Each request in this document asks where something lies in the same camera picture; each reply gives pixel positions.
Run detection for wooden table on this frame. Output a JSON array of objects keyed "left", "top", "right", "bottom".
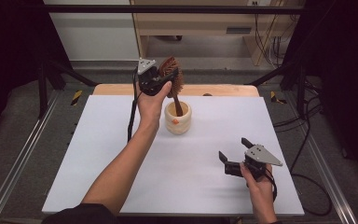
[{"left": 91, "top": 83, "right": 260, "bottom": 98}]

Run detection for bundle of floor cables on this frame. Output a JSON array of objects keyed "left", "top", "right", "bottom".
[{"left": 273, "top": 78, "right": 324, "bottom": 174}]

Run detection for black metal stand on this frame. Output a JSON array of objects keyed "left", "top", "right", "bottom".
[
  {"left": 244, "top": 59, "right": 310, "bottom": 117},
  {"left": 36, "top": 59, "right": 98, "bottom": 119}
]

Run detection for white table sheet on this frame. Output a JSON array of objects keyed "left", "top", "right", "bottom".
[{"left": 41, "top": 94, "right": 305, "bottom": 217}]

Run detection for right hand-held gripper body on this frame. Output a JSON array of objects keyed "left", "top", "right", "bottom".
[{"left": 224, "top": 144, "right": 283, "bottom": 182}]

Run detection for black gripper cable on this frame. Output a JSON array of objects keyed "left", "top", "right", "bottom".
[
  {"left": 264, "top": 172, "right": 333, "bottom": 217},
  {"left": 127, "top": 68, "right": 142, "bottom": 144}
]

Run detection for person's right hand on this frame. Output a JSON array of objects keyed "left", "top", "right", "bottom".
[{"left": 239, "top": 163, "right": 277, "bottom": 203}]

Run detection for brown wooden hairbrush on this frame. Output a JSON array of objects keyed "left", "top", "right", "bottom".
[{"left": 158, "top": 56, "right": 186, "bottom": 118}]

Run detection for black horizontal frame bar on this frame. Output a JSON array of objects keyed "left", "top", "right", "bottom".
[{"left": 42, "top": 4, "right": 306, "bottom": 15}]

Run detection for white cabinet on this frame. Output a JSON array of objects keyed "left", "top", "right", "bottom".
[{"left": 42, "top": 0, "right": 142, "bottom": 63}]

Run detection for aluminium floor rail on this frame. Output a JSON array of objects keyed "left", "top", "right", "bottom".
[
  {"left": 0, "top": 90, "right": 61, "bottom": 224},
  {"left": 302, "top": 133, "right": 358, "bottom": 224}
]

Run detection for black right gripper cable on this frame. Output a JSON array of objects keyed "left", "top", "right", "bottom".
[{"left": 264, "top": 172, "right": 333, "bottom": 217}]

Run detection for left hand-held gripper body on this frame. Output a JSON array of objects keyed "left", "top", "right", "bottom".
[{"left": 135, "top": 58, "right": 172, "bottom": 97}]

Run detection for person's left hand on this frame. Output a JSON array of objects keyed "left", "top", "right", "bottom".
[{"left": 136, "top": 80, "right": 172, "bottom": 127}]

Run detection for person's dark sleeve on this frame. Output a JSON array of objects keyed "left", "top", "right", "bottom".
[{"left": 41, "top": 203, "right": 123, "bottom": 224}]

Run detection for black curtain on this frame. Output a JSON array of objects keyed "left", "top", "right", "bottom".
[
  {"left": 0, "top": 0, "right": 73, "bottom": 147},
  {"left": 281, "top": 0, "right": 358, "bottom": 181}
]

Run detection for cream ceramic cup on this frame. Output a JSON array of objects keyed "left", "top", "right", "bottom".
[{"left": 163, "top": 100, "right": 193, "bottom": 135}]

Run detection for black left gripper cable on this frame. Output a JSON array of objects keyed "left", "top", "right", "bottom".
[{"left": 127, "top": 68, "right": 142, "bottom": 144}]

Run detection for light wooden desk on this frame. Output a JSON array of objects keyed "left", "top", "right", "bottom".
[{"left": 130, "top": 0, "right": 306, "bottom": 67}]

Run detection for hanging cables under desk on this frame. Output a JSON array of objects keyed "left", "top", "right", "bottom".
[{"left": 253, "top": 0, "right": 300, "bottom": 68}]

